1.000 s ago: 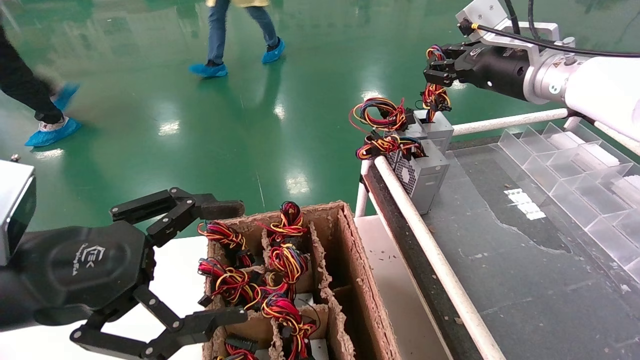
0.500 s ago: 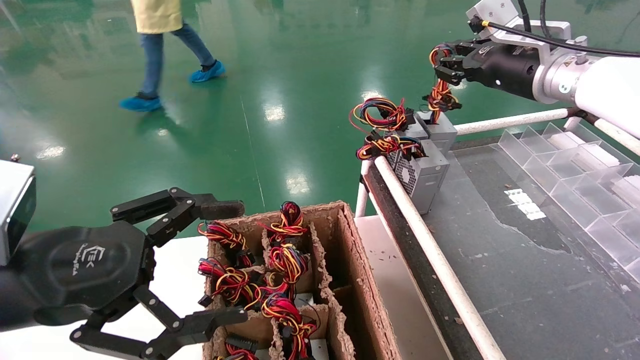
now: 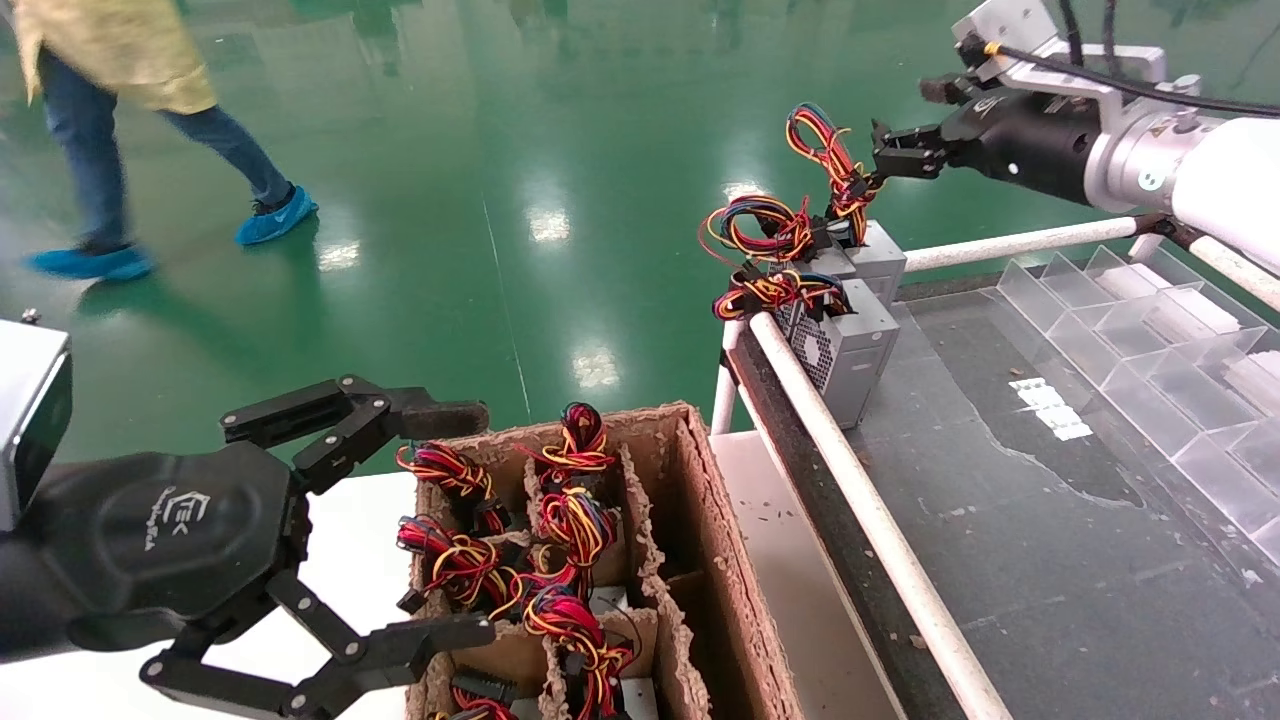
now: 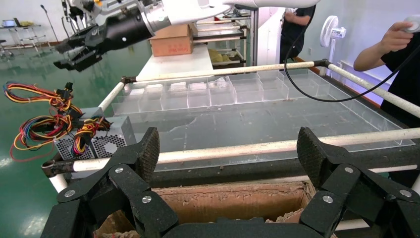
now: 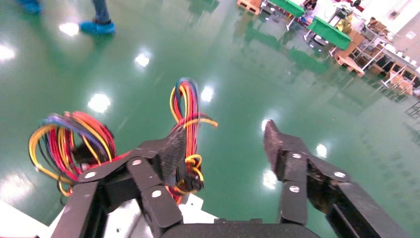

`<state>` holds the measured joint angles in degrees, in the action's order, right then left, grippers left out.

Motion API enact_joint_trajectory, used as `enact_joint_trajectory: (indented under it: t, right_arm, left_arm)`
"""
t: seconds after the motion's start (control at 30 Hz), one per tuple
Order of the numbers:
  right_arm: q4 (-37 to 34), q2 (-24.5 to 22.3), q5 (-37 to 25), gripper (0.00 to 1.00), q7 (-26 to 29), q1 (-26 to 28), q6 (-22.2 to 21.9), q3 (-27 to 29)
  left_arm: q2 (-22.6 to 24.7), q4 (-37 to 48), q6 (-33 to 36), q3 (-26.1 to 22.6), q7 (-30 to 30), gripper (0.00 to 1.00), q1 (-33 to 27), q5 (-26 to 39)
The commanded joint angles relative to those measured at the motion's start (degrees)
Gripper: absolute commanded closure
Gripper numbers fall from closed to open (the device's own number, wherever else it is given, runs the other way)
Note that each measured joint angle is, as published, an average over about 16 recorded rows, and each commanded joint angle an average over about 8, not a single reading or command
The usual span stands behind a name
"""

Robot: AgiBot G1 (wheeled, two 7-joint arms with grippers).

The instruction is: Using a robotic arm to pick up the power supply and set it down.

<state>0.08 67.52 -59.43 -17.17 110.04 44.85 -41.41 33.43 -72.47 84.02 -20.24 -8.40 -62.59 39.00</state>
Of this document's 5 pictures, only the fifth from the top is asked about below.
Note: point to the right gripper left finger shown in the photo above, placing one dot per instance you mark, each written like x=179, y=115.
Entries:
x=147, y=170

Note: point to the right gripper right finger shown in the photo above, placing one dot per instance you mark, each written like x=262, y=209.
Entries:
x=292, y=164

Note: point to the wooden pallet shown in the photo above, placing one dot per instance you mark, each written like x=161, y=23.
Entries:
x=349, y=62
x=249, y=4

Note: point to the green cloth covered table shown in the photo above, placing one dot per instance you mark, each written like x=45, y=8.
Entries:
x=329, y=33
x=288, y=6

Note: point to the person wearing blue shoe covers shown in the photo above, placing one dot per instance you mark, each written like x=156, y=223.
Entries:
x=98, y=28

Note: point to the seated person in dark clothes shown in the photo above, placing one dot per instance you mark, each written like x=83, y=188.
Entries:
x=310, y=4

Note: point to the tan cardboard carton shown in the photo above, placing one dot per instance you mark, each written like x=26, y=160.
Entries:
x=376, y=25

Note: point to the white frame workstation desks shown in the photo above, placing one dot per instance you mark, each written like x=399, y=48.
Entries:
x=393, y=70

